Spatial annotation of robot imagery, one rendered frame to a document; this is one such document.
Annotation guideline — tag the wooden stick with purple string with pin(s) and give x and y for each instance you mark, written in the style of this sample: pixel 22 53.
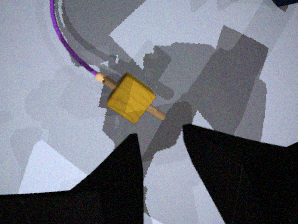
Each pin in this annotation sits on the wooden stick with purple string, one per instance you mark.
pixel 99 76

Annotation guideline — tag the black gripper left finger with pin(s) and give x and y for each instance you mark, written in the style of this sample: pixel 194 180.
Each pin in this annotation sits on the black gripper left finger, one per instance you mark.
pixel 112 194

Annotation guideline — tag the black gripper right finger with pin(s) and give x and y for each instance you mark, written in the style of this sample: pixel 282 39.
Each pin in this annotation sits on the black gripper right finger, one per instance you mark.
pixel 250 182

